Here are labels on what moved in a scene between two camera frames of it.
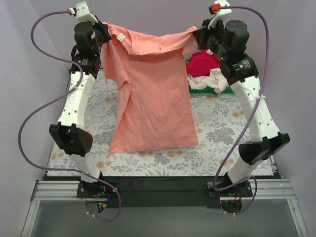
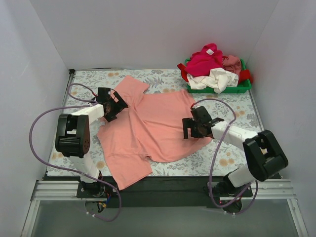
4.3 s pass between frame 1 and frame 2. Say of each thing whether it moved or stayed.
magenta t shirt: stayed
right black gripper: moved
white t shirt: stayed
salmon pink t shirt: moved
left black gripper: moved
